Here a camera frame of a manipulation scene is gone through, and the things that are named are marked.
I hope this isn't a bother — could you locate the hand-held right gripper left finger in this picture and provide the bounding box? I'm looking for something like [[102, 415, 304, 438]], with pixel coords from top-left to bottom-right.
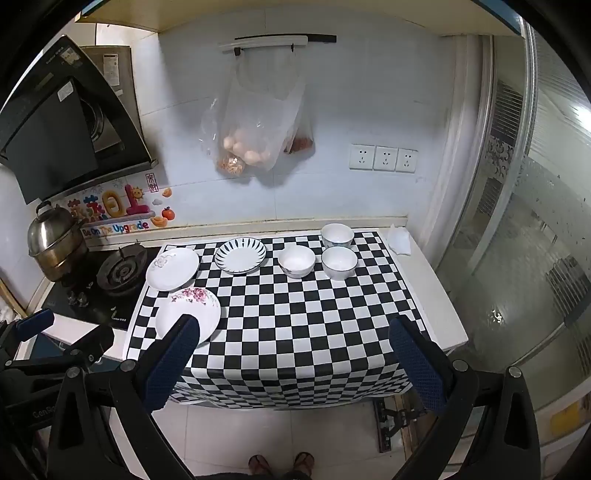
[[46, 314, 204, 480]]

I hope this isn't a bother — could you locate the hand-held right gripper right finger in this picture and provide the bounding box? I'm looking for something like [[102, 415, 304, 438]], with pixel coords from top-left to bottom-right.
[[388, 315, 542, 480]]

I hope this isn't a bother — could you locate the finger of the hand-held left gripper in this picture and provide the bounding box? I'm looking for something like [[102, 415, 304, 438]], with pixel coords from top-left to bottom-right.
[[4, 324, 115, 377], [0, 308, 55, 357]]

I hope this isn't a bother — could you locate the white bowl with dark rim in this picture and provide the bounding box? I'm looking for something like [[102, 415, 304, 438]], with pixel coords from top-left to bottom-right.
[[322, 246, 358, 281]]

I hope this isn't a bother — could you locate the plain white bowl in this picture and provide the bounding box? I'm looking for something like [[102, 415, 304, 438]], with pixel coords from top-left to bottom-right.
[[278, 245, 317, 279]]

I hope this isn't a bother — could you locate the black glass gas stove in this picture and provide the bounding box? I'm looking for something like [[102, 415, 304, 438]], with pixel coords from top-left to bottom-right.
[[44, 244, 163, 330]]

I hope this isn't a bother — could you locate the wooden board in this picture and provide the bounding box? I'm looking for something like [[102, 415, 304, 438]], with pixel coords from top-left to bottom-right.
[[0, 276, 29, 320]]

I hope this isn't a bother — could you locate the white plate with pink flowers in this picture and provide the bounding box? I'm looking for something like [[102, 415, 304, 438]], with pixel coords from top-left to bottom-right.
[[155, 287, 222, 347]]

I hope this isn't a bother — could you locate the round gas burner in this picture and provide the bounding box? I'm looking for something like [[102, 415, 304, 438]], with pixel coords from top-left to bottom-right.
[[97, 247, 148, 296]]

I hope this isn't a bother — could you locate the steel steamer pot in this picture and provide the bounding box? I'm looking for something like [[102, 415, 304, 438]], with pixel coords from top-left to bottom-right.
[[27, 200, 88, 281]]

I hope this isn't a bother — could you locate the white plate with faint flower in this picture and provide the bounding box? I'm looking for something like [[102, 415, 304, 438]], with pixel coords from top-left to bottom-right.
[[146, 248, 200, 292]]

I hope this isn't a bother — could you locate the black and white checkered mat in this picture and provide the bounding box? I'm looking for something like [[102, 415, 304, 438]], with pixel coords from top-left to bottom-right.
[[122, 231, 432, 409]]

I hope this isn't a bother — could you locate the white tissue paper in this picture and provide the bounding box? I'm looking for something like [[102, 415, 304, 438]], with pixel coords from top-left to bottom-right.
[[385, 224, 413, 256]]

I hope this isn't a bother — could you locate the white plate with dark stripes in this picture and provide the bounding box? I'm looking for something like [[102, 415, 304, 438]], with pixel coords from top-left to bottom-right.
[[215, 237, 268, 276]]

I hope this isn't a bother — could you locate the white bowl with blue flowers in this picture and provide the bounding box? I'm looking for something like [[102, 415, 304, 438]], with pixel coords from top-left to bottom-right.
[[321, 223, 355, 250]]

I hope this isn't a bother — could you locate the frosted glass sliding door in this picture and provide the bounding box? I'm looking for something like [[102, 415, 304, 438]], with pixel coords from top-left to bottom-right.
[[434, 28, 591, 416]]

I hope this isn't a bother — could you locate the black range hood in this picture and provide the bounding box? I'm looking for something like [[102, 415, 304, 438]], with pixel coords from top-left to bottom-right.
[[0, 34, 158, 206]]

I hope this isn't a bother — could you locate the small bag with orange contents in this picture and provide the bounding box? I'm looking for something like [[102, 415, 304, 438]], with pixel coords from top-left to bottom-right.
[[199, 96, 246, 178]]

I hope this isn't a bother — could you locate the clear plastic bag of eggs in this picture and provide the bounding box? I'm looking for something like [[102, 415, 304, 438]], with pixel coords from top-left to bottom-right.
[[221, 48, 305, 172]]

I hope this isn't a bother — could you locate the stainless steel hood housing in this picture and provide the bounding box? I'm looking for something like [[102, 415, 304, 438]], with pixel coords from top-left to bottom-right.
[[82, 45, 136, 154]]

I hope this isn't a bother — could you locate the plastic bag with red contents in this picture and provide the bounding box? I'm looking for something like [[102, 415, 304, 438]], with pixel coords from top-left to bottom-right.
[[281, 102, 315, 156]]

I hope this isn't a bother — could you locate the colourful wall sticker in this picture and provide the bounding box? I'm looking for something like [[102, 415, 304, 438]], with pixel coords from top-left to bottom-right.
[[65, 173, 176, 238]]

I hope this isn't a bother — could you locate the white wall socket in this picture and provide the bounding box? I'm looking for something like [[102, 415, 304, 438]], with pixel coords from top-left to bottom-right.
[[374, 146, 399, 172], [348, 144, 376, 171], [396, 148, 419, 174]]

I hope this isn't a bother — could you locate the cream wall cabinet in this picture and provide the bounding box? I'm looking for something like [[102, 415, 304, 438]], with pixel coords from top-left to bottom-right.
[[76, 0, 522, 37]]

